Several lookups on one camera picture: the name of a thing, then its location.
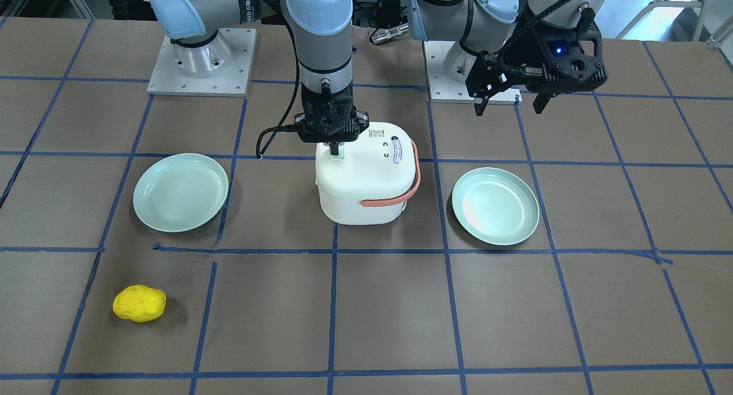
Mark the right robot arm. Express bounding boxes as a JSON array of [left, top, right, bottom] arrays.
[[148, 0, 369, 159]]

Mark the green plate near right arm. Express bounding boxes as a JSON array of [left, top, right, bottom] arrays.
[[132, 153, 230, 233]]

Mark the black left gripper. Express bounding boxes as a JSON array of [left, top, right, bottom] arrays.
[[474, 17, 608, 117]]

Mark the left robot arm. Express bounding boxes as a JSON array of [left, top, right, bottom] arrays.
[[408, 0, 608, 116]]

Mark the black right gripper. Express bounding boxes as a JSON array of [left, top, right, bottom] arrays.
[[295, 87, 369, 157]]

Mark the yellow toy potato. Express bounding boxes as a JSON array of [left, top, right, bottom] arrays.
[[112, 285, 167, 323]]

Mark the green plate near left arm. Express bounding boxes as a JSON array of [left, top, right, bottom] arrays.
[[451, 167, 540, 246]]

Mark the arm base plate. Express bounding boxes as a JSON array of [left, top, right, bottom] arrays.
[[423, 41, 523, 105], [147, 28, 257, 97]]

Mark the white rice cooker orange handle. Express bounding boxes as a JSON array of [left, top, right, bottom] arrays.
[[315, 122, 421, 226]]

